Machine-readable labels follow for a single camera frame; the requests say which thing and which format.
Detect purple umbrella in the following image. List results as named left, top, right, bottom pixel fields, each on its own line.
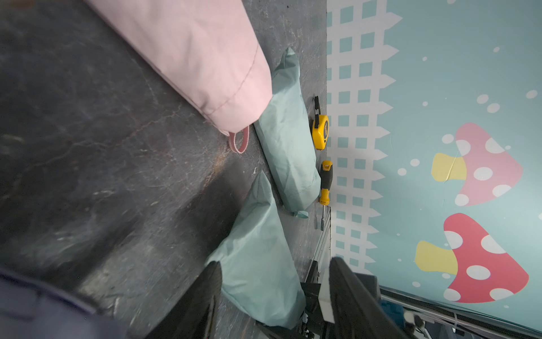
left=1, top=268, right=128, bottom=338

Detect yellow black screwdriver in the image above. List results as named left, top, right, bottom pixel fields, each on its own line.
left=319, top=160, right=333, bottom=231

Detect yellow tape measure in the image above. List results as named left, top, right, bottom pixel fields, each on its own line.
left=311, top=96, right=330, bottom=151

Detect mint sleeved umbrella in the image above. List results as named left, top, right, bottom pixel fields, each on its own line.
left=254, top=47, right=321, bottom=219
left=207, top=172, right=306, bottom=329

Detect pink sleeved umbrella rear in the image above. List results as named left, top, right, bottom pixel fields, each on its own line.
left=88, top=0, right=272, bottom=154

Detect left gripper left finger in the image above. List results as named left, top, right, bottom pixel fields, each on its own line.
left=147, top=261, right=222, bottom=339

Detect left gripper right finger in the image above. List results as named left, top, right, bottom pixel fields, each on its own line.
left=329, top=257, right=407, bottom=339

